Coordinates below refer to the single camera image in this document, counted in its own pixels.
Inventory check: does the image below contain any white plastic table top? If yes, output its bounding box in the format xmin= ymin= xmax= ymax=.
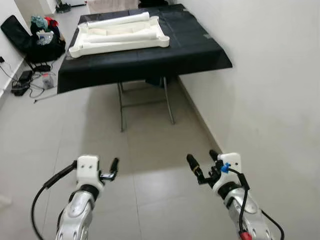
xmin=68 ymin=15 xmax=171 ymax=59

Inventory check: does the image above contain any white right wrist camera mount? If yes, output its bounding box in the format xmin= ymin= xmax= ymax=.
xmin=212 ymin=152 xmax=243 ymax=197

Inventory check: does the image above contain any red cloth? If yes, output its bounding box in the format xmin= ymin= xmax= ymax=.
xmin=46 ymin=16 xmax=60 ymax=30

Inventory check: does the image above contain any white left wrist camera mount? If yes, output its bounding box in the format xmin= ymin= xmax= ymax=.
xmin=76 ymin=155 xmax=102 ymax=191

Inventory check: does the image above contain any clear plastic bag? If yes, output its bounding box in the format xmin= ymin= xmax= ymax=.
xmin=36 ymin=30 xmax=55 ymax=47

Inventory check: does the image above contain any black tablecloth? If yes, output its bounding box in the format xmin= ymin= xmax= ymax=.
xmin=56 ymin=3 xmax=234 ymax=95

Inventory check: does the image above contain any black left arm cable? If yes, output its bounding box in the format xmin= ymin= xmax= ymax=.
xmin=31 ymin=161 xmax=79 ymax=240

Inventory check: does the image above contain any black power adapter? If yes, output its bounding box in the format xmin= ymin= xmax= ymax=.
xmin=18 ymin=70 xmax=34 ymax=84
xmin=11 ymin=84 xmax=31 ymax=97

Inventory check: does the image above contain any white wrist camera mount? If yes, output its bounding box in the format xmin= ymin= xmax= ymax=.
xmin=76 ymin=155 xmax=102 ymax=191
xmin=212 ymin=152 xmax=243 ymax=197

